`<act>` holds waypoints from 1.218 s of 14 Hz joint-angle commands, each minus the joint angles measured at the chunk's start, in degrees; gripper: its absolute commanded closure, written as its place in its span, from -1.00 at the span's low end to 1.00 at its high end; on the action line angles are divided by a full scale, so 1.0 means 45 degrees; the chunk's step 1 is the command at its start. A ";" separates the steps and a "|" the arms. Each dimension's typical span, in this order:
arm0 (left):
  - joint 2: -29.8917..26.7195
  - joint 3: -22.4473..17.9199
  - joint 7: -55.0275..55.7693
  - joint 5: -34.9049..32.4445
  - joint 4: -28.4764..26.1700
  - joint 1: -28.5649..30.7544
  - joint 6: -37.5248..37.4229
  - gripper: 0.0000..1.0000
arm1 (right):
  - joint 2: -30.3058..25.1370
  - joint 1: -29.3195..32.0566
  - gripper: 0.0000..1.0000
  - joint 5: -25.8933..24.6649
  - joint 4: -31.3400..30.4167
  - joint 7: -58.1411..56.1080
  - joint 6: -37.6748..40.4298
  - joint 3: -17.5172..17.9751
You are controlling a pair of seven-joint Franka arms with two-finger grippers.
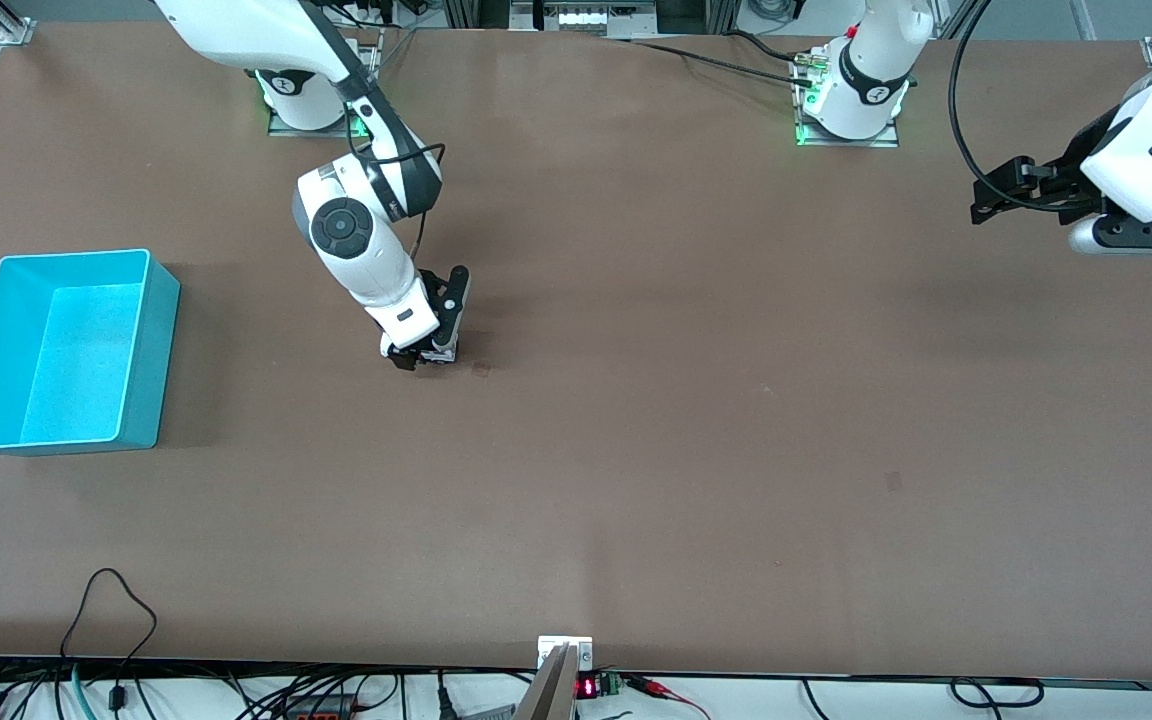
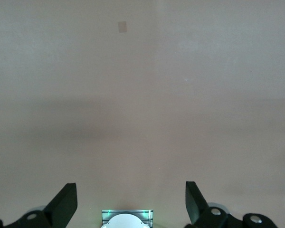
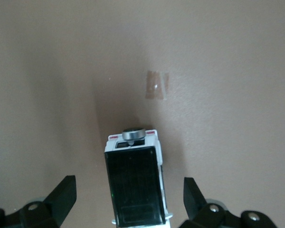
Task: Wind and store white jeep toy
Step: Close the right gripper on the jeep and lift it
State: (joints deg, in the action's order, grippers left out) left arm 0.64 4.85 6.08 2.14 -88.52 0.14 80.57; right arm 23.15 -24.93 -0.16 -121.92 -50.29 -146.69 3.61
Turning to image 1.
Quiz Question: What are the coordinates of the black looped thin cable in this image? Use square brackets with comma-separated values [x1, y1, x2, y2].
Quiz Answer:
[59, 567, 159, 713]

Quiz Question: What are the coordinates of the turquoise plastic bin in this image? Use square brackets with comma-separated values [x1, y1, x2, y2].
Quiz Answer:
[0, 249, 181, 457]

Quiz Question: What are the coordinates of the black coiled cable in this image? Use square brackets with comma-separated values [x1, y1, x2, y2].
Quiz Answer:
[949, 677, 1046, 710]

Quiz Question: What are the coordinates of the teal cable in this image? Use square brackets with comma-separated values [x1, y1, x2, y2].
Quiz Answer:
[69, 664, 99, 720]

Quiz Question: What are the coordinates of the long black table cable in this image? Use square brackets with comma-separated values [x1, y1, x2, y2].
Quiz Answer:
[626, 38, 817, 89]

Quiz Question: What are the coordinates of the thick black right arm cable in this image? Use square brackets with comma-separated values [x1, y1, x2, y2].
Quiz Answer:
[346, 95, 448, 264]

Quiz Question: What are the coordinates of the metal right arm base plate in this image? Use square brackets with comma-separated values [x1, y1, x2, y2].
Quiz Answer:
[267, 28, 384, 138]

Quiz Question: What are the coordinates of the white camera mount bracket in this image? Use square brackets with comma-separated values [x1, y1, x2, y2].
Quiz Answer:
[513, 635, 595, 720]

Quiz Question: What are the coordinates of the short black table cable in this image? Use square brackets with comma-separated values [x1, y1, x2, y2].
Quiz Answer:
[724, 30, 809, 63]

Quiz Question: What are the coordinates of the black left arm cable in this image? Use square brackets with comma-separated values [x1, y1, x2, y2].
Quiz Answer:
[948, 0, 1039, 212]

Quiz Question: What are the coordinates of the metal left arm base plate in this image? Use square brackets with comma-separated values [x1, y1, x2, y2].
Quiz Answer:
[793, 50, 901, 149]

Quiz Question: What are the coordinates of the red clip lead wire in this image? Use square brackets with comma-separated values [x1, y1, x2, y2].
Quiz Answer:
[624, 674, 713, 720]

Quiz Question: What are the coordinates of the white lit background device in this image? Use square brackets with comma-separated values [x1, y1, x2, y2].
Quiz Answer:
[510, 0, 659, 37]

